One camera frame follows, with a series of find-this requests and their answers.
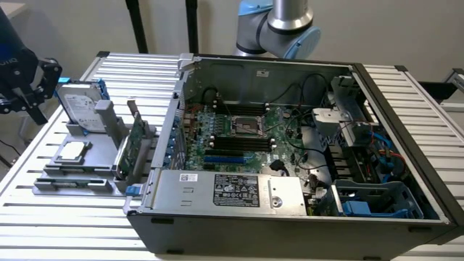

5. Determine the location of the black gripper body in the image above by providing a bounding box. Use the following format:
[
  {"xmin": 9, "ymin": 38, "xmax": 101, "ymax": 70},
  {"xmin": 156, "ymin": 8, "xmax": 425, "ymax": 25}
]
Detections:
[{"xmin": 0, "ymin": 5, "xmax": 40, "ymax": 96}]

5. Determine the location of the green RAM stick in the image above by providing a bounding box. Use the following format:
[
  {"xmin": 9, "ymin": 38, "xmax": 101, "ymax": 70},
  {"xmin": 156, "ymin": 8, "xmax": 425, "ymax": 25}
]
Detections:
[{"xmin": 49, "ymin": 181, "xmax": 80, "ymax": 189}]

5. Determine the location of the black RAM slot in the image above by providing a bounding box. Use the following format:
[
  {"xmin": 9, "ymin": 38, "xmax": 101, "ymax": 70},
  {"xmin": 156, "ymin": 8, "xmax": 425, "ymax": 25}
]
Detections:
[
  {"xmin": 215, "ymin": 102, "xmax": 269, "ymax": 107},
  {"xmin": 215, "ymin": 111, "xmax": 269, "ymax": 117},
  {"xmin": 209, "ymin": 141, "xmax": 273, "ymax": 148},
  {"xmin": 215, "ymin": 105, "xmax": 269, "ymax": 110},
  {"xmin": 215, "ymin": 108, "xmax": 269, "ymax": 114},
  {"xmin": 209, "ymin": 145, "xmax": 273, "ymax": 151},
  {"xmin": 209, "ymin": 138, "xmax": 275, "ymax": 145},
  {"xmin": 209, "ymin": 135, "xmax": 275, "ymax": 141}
]

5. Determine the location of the long black expansion slot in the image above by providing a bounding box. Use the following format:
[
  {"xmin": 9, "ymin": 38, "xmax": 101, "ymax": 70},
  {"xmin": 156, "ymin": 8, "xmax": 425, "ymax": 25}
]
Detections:
[{"xmin": 205, "ymin": 149, "xmax": 244, "ymax": 158}]

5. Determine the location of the blue expansion slot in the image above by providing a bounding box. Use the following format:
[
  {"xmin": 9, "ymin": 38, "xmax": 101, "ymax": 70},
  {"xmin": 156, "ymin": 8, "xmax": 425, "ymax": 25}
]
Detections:
[{"xmin": 204, "ymin": 156, "xmax": 245, "ymax": 165}]

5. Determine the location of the silver hard disk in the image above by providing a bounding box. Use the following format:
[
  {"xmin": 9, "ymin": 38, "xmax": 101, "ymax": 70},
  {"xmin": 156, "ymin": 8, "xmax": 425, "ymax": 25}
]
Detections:
[{"xmin": 57, "ymin": 83, "xmax": 107, "ymax": 134}]

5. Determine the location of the blue disk caddy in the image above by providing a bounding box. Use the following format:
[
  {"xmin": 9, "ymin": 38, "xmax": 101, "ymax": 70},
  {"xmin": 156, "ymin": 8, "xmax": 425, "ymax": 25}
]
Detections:
[{"xmin": 53, "ymin": 77, "xmax": 111, "ymax": 136}]

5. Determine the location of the silver CPU chip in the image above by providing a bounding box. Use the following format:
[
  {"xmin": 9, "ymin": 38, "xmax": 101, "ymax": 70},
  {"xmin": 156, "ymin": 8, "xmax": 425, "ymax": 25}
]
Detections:
[{"xmin": 56, "ymin": 141, "xmax": 92, "ymax": 161}]

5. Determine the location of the black stand pole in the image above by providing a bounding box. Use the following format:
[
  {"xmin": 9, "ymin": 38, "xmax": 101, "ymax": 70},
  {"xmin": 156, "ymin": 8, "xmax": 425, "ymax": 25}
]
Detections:
[
  {"xmin": 125, "ymin": 0, "xmax": 151, "ymax": 54},
  {"xmin": 184, "ymin": 0, "xmax": 201, "ymax": 54}
]

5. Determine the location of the grey parts rack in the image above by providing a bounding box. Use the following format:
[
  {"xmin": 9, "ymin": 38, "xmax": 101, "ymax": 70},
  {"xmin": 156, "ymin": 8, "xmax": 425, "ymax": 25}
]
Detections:
[{"xmin": 32, "ymin": 99, "xmax": 161, "ymax": 197}]

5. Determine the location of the green graphics card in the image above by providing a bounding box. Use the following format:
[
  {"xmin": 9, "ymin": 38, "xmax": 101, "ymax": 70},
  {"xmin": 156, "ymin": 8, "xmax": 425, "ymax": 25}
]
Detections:
[{"xmin": 112, "ymin": 100, "xmax": 147, "ymax": 181}]

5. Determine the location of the grey case latch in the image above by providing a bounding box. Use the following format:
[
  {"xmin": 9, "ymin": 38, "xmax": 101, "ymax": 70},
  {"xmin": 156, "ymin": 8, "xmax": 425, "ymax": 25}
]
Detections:
[{"xmin": 177, "ymin": 53, "xmax": 196, "ymax": 72}]

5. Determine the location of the blue card retainer latch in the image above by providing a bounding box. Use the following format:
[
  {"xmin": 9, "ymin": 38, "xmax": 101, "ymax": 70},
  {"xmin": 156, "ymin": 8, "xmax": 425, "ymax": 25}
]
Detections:
[{"xmin": 125, "ymin": 183, "xmax": 143, "ymax": 197}]

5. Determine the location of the metal CPU socket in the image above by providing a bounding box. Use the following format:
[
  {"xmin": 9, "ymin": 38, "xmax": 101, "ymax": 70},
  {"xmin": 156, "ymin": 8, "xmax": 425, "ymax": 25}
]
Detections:
[{"xmin": 228, "ymin": 115, "xmax": 264, "ymax": 136}]

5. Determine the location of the silver power supply unit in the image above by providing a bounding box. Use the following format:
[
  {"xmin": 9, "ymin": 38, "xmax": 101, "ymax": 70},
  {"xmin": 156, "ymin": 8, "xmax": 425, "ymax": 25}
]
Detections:
[{"xmin": 143, "ymin": 170, "xmax": 309, "ymax": 217}]

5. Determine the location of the green motherboard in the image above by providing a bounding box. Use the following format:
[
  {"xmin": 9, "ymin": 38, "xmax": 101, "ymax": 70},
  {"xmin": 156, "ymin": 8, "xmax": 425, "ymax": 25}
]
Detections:
[{"xmin": 180, "ymin": 104, "xmax": 309, "ymax": 177}]

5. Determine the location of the grey metal disk bay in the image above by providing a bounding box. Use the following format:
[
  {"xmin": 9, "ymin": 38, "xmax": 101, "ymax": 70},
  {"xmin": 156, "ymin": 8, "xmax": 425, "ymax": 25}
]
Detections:
[{"xmin": 328, "ymin": 75, "xmax": 383, "ymax": 149}]

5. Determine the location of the black open PC case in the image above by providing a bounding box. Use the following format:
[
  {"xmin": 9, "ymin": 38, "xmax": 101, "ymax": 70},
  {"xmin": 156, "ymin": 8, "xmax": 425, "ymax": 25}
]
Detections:
[{"xmin": 125, "ymin": 53, "xmax": 460, "ymax": 255}]

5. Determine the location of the blue-grey plastic disk bay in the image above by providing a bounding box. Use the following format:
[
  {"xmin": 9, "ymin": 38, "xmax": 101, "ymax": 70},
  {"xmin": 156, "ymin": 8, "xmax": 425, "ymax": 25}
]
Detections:
[{"xmin": 317, "ymin": 178, "xmax": 425, "ymax": 219}]

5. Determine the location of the thin black cable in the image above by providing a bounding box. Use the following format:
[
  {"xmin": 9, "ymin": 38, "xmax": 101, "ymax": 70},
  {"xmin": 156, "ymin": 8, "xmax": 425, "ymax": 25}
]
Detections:
[{"xmin": 0, "ymin": 139, "xmax": 21, "ymax": 167}]

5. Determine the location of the short looping black wire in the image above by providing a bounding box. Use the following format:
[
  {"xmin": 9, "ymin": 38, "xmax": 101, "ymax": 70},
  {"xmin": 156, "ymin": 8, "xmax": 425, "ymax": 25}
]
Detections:
[{"xmin": 201, "ymin": 86, "xmax": 219, "ymax": 103}]

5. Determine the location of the long looping black wire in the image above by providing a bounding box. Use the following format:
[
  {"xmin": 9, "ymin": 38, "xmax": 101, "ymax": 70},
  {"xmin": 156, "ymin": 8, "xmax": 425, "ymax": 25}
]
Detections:
[{"xmin": 281, "ymin": 72, "xmax": 329, "ymax": 110}]

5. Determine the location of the blue wire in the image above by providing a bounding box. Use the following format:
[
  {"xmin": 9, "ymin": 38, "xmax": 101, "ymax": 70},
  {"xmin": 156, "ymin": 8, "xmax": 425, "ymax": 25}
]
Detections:
[{"xmin": 365, "ymin": 129, "xmax": 395, "ymax": 171}]

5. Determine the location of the red wire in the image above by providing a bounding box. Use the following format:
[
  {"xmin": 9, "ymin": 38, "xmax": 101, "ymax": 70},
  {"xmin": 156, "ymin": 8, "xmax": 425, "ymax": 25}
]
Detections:
[{"xmin": 383, "ymin": 151, "xmax": 408, "ymax": 165}]

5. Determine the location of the black bracket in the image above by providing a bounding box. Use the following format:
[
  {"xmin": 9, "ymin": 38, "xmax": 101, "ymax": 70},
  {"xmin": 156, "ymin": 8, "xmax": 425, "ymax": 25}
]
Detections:
[{"xmin": 416, "ymin": 80, "xmax": 455, "ymax": 101}]

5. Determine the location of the aluminium profile frame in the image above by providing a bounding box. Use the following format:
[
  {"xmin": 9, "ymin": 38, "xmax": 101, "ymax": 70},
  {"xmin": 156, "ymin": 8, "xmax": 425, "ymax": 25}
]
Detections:
[{"xmin": 439, "ymin": 68, "xmax": 464, "ymax": 110}]

